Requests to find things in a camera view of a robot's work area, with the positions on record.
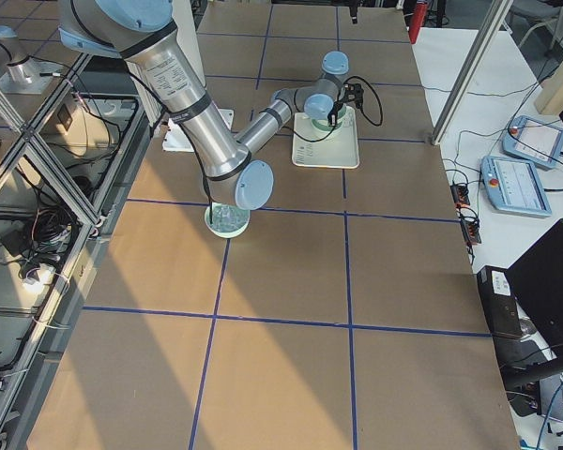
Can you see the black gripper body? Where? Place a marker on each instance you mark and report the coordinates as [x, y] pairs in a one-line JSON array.
[[332, 113]]

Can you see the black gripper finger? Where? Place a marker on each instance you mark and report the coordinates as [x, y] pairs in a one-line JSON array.
[[334, 113]]

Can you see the light green bowl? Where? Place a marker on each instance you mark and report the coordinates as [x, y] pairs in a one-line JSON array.
[[226, 221], [324, 126]]

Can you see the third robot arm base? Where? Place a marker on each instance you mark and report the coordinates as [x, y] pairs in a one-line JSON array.
[[19, 72]]

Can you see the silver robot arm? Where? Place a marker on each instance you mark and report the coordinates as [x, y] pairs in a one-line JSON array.
[[322, 100], [144, 33]]

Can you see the white plastic tray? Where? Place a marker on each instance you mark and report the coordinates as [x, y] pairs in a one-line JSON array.
[[316, 145]]

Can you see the red fire extinguisher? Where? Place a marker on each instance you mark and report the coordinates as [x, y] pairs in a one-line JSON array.
[[417, 20]]

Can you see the orange black connector strip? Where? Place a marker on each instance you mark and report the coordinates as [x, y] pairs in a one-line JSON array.
[[469, 218]]

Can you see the light green bowl on table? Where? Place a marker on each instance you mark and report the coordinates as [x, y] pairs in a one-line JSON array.
[[226, 221]]

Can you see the grey teach pendant far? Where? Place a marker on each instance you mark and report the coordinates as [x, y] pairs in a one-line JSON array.
[[533, 140]]

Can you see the grey teach pendant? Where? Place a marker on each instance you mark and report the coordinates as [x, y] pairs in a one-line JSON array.
[[533, 140], [513, 186]]

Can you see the grey teach pendant near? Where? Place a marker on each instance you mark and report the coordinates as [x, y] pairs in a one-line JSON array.
[[513, 186]]

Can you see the black computer box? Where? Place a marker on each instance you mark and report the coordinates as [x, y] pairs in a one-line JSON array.
[[498, 303]]

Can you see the black monitor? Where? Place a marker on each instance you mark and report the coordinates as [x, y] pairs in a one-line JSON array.
[[536, 280]]

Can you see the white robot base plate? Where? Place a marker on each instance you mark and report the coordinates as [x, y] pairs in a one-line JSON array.
[[177, 138]]

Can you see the aluminium frame post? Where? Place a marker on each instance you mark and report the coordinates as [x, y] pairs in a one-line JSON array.
[[484, 38]]

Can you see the aluminium frame rack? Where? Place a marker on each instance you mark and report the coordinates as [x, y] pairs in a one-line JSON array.
[[66, 153]]

